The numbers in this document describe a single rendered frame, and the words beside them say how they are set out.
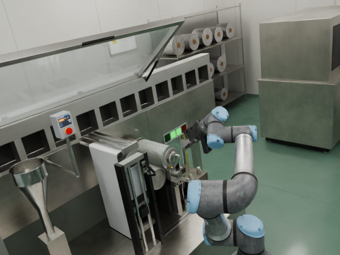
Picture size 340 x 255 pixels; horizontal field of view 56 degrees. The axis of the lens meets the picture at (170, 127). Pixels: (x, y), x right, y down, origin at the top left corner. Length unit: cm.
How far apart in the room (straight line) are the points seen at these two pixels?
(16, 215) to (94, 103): 69
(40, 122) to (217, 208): 99
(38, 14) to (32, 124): 272
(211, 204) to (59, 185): 96
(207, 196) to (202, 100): 150
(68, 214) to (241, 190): 110
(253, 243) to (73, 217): 99
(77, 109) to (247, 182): 103
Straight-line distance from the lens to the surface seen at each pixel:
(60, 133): 140
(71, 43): 132
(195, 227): 186
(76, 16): 452
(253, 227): 149
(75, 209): 194
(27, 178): 142
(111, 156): 161
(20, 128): 167
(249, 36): 656
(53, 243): 161
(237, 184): 112
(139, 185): 158
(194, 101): 244
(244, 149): 131
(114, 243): 188
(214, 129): 144
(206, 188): 112
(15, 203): 176
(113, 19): 485
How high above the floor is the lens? 208
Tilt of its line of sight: 21 degrees down
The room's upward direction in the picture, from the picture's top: 9 degrees counter-clockwise
